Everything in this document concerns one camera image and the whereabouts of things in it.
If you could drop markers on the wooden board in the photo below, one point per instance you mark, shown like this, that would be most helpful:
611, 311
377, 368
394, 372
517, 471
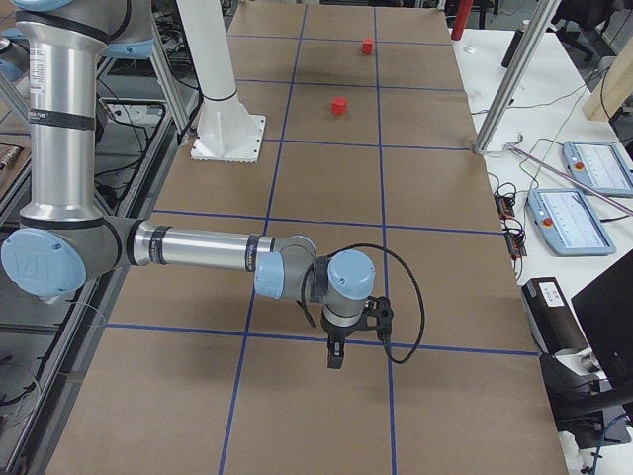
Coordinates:
613, 88

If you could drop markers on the aluminium frame post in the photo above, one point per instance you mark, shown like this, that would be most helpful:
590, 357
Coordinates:
526, 48

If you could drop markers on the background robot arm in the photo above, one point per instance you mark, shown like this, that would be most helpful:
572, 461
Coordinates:
15, 53

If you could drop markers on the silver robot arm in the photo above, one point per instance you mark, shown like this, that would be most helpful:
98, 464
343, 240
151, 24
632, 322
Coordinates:
64, 240

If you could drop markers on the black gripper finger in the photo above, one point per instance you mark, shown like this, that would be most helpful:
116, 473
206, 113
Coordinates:
335, 354

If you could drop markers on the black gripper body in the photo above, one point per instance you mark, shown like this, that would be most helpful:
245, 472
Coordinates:
337, 333

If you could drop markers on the black monitor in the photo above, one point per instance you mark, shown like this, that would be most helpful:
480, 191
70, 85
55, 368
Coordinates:
604, 310

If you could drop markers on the red block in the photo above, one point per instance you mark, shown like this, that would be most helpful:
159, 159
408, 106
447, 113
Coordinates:
367, 46
338, 106

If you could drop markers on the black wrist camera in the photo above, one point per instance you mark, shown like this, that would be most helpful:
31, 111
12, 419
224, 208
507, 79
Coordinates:
379, 316

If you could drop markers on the upper teach pendant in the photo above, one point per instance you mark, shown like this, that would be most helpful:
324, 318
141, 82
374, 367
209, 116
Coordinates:
600, 166

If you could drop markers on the lower teach pendant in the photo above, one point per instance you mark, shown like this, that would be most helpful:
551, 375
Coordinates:
568, 223

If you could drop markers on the teach pendant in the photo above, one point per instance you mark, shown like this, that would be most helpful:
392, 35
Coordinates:
600, 166
568, 223

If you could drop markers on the small electronics board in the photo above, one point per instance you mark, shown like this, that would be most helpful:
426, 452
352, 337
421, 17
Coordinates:
513, 230

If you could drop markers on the black box with label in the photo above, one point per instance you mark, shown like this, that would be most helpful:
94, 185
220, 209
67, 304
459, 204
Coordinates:
552, 323

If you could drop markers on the white pedestal column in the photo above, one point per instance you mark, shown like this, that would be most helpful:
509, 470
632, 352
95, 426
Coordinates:
225, 130

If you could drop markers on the red cylinder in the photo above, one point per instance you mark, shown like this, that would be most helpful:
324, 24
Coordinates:
461, 19

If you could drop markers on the black office chair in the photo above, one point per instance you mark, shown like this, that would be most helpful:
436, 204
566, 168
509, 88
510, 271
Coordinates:
586, 14

